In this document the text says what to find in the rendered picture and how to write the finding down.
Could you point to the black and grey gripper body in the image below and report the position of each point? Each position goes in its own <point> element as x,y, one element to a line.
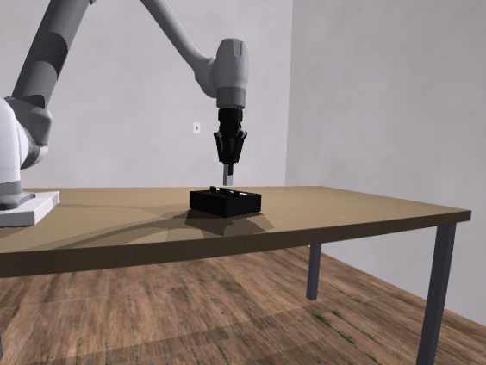
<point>230,117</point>

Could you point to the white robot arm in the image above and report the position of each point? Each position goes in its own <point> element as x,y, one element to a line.
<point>24,132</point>

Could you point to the black lighting desk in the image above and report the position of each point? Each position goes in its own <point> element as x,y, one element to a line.
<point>225,204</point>

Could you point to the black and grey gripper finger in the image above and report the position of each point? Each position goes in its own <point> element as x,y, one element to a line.
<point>221,143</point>
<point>234,147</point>

